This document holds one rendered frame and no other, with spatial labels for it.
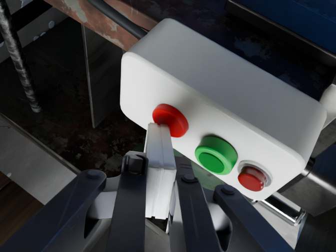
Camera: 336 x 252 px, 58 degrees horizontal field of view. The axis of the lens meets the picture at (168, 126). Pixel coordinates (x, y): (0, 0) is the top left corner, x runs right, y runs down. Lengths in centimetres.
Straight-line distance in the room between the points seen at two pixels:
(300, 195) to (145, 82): 38
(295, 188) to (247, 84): 34
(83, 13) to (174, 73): 14
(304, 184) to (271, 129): 32
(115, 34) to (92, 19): 3
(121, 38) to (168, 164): 16
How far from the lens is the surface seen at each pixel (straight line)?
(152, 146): 17
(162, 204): 16
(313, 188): 51
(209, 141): 20
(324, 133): 46
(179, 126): 21
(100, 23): 29
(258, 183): 20
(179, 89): 19
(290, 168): 20
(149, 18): 25
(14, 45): 62
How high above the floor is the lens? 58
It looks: 10 degrees down
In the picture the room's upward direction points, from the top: 123 degrees clockwise
